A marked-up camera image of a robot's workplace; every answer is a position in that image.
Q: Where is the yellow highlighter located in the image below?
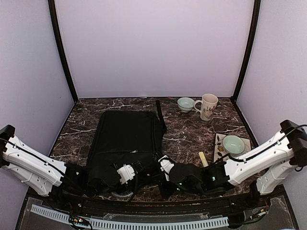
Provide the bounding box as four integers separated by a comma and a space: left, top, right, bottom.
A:
199, 151, 209, 167

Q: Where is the black student bag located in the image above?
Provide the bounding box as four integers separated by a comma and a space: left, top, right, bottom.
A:
87, 101, 167, 193

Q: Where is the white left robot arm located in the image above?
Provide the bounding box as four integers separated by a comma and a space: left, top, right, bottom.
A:
0, 125, 151, 209

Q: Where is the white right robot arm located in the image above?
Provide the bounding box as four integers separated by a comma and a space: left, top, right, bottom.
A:
155, 120, 307, 208

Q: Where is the floral square plate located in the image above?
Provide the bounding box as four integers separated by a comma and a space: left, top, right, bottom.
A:
213, 133, 251, 162

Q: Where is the small circuit board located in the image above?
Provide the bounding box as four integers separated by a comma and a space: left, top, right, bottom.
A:
68, 215, 90, 227

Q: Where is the pale green bowl on plate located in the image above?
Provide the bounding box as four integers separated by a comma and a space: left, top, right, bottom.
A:
222, 135, 245, 155

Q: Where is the small celadon bowl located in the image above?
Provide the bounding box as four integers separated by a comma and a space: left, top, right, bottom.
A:
177, 97, 195, 113

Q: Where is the cream floral mug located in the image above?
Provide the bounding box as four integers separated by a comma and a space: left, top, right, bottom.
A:
194, 93, 219, 121

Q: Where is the white slotted cable duct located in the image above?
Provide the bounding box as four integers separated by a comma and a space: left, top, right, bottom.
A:
30, 205, 229, 230

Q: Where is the black front rail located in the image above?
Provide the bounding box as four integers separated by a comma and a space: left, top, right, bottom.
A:
63, 194, 270, 215

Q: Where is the left black frame post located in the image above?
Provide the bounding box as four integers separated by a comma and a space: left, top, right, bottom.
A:
48, 0, 79, 103

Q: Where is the black frame post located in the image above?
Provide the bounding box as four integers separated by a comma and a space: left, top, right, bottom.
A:
48, 0, 79, 103
231, 0, 261, 104

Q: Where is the right black frame post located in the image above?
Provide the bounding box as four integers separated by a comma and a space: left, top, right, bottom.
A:
231, 0, 261, 104

